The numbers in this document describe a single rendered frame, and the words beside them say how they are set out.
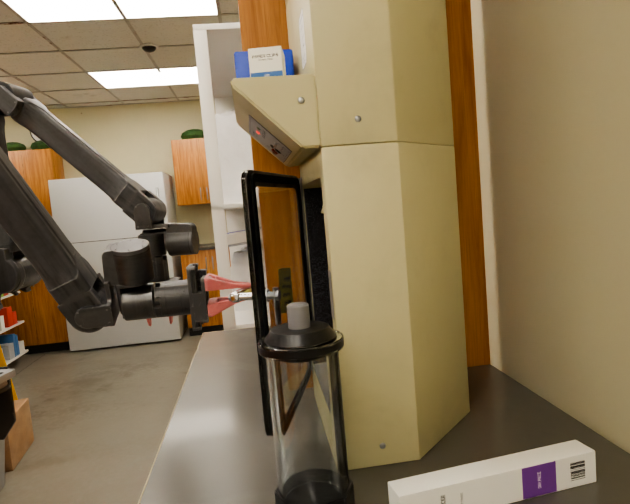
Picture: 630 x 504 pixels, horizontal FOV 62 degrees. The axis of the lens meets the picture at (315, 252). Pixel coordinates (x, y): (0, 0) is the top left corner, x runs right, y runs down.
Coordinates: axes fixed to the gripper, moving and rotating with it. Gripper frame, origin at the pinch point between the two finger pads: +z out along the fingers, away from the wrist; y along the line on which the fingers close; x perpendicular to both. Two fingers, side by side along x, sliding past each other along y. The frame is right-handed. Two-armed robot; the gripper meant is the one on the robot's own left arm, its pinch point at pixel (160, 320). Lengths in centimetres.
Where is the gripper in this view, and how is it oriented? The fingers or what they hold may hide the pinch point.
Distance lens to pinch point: 122.4
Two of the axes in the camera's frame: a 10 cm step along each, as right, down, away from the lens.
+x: -1.2, -0.8, 9.9
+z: 0.8, 9.9, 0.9
